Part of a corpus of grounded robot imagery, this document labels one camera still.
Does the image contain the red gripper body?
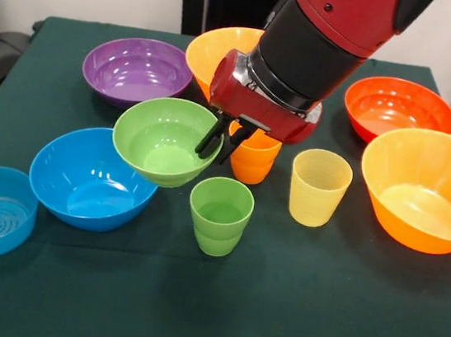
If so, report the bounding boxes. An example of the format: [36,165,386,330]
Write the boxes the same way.
[204,45,330,149]

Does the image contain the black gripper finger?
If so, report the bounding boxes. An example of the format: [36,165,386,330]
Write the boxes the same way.
[193,109,233,164]
[217,119,260,170]

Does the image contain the green plastic bowl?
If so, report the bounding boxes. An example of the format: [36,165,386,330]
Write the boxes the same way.
[106,90,230,195]

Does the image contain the green plastic cup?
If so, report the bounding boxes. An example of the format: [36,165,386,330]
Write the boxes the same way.
[182,172,258,261]

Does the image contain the round blue plastic bowl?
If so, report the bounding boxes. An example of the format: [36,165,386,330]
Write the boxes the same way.
[22,118,169,241]

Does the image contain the orange plastic cup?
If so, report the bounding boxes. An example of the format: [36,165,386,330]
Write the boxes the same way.
[221,121,285,190]

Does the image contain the large orange plastic bowl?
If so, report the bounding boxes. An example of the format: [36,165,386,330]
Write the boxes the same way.
[179,20,265,107]
[350,120,451,257]

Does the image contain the purple plastic bowl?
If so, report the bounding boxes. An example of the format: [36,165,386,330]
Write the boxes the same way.
[77,30,198,118]

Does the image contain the yellow plastic cup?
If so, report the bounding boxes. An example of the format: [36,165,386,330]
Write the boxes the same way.
[284,145,356,232]

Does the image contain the red plastic bowl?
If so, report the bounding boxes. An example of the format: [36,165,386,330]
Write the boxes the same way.
[338,71,451,156]

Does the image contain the dark green tablecloth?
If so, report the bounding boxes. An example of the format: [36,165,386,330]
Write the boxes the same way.
[0,8,451,337]

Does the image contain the black office chair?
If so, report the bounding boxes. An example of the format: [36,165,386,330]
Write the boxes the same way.
[0,13,46,143]

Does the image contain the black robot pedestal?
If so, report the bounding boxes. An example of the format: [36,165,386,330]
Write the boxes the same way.
[169,0,295,49]

